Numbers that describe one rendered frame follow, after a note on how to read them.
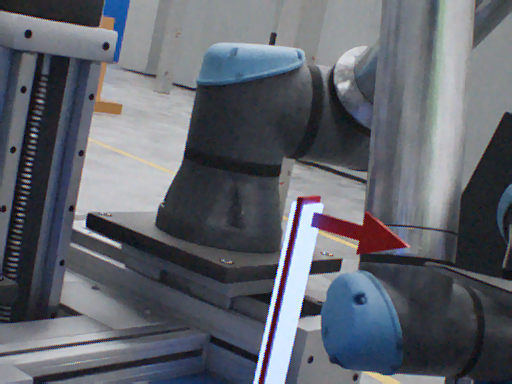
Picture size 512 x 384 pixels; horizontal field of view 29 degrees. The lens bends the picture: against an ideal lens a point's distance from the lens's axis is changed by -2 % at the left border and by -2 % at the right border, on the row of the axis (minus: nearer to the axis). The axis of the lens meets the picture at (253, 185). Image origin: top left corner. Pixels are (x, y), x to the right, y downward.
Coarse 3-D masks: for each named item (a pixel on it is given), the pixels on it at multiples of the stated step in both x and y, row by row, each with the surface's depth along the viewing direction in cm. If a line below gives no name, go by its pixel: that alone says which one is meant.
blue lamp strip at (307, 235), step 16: (304, 208) 54; (320, 208) 56; (304, 224) 54; (304, 240) 55; (304, 256) 55; (304, 272) 56; (288, 288) 55; (304, 288) 57; (288, 304) 55; (288, 320) 56; (288, 336) 56; (272, 352) 56; (288, 352) 57; (272, 368) 56
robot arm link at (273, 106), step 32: (224, 64) 111; (256, 64) 110; (288, 64) 111; (224, 96) 111; (256, 96) 110; (288, 96) 112; (320, 96) 113; (192, 128) 114; (224, 128) 111; (256, 128) 111; (288, 128) 112; (256, 160) 112
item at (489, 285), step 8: (424, 264) 44; (432, 264) 43; (440, 264) 44; (440, 272) 43; (448, 272) 42; (456, 272) 41; (464, 272) 43; (472, 272) 46; (464, 280) 42; (472, 280) 41; (480, 280) 41; (488, 280) 43; (496, 280) 44; (504, 280) 47; (480, 288) 54; (488, 288) 42; (496, 288) 41; (504, 288) 41; (496, 296) 56; (504, 296) 55; (504, 304) 59
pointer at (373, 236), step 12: (312, 216) 55; (324, 216) 55; (372, 216) 54; (324, 228) 55; (336, 228) 54; (348, 228) 54; (360, 228) 54; (372, 228) 53; (384, 228) 53; (360, 240) 54; (372, 240) 53; (384, 240) 53; (396, 240) 53; (360, 252) 54
